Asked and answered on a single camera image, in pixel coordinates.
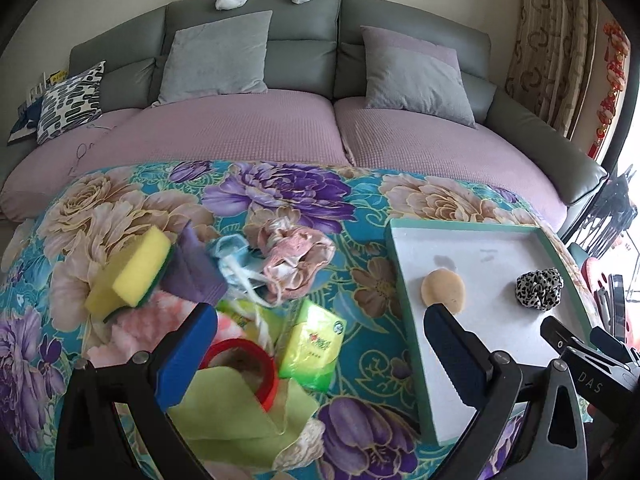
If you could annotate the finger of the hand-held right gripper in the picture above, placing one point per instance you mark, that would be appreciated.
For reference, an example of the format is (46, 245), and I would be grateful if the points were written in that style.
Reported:
(612, 345)
(562, 335)

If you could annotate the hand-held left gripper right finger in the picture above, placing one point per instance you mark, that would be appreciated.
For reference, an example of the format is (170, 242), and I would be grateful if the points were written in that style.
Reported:
(452, 355)

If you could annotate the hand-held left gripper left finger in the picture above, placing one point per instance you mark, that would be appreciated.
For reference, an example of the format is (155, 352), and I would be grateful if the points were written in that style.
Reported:
(187, 355)

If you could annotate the pink white fluffy cloth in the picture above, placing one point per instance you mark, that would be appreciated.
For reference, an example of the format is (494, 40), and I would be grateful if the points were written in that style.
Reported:
(135, 335)

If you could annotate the white tray with green rim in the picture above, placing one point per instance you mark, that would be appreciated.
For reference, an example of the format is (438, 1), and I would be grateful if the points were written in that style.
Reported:
(480, 260)

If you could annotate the yellow green sponge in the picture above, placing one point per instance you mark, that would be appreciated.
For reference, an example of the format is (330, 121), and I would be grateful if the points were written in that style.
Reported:
(132, 272)

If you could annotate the cream knitted lace cloth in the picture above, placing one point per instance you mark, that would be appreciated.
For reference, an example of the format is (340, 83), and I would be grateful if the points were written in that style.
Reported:
(305, 442)

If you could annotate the leopard print scrunchie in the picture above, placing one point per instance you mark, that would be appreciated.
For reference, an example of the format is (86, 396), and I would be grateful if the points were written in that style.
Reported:
(539, 289)

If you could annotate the red plastic stool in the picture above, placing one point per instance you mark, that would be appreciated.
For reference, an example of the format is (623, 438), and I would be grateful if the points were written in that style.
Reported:
(595, 280)

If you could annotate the beige round powder puff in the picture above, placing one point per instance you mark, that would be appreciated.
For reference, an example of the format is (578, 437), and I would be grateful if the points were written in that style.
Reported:
(444, 287)

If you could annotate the light green cloth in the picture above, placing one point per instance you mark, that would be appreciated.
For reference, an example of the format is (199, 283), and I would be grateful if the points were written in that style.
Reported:
(225, 420)

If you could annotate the purple cloth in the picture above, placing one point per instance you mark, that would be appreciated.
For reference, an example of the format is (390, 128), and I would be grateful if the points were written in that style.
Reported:
(192, 270)

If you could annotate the dark green stool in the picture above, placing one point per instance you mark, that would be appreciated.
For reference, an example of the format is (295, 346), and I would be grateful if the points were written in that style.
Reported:
(577, 251)

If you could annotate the red tape roll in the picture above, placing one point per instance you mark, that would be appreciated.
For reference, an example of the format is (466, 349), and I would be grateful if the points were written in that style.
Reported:
(270, 380)

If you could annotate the blue face mask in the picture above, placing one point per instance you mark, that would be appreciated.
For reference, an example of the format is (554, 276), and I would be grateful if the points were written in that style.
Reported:
(232, 255)

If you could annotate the green tissue pack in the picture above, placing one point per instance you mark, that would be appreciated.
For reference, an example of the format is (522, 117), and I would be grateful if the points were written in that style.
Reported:
(312, 350)

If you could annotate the black drying rack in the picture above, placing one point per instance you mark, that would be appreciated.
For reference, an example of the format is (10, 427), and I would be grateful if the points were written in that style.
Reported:
(612, 205)

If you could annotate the pink crumpled cloth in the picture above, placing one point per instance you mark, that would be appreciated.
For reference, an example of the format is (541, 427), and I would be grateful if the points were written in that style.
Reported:
(295, 255)

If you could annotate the floral blanket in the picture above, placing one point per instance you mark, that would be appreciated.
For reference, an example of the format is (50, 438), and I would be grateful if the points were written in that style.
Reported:
(280, 190)

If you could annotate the pink sofa seat cover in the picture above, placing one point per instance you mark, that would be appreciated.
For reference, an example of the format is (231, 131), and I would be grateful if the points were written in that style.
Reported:
(440, 150)
(225, 130)

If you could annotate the red hanging decoration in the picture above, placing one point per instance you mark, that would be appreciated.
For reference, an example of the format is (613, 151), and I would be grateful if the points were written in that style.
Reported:
(612, 90)

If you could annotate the grey and pink cushion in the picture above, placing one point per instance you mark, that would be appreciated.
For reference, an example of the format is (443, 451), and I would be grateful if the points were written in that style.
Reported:
(415, 80)

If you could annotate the white cushion with dark spots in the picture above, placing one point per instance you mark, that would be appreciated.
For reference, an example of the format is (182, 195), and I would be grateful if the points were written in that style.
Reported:
(70, 102)

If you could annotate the plain grey cushion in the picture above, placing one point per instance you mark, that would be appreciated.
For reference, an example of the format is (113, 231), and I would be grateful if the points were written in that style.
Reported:
(215, 60)

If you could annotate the beige patterned curtain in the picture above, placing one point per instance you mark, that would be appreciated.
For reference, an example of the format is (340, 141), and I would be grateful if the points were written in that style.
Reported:
(555, 35)

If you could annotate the grey leather sofa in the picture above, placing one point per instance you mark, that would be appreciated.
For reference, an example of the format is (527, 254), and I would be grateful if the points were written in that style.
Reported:
(400, 15)

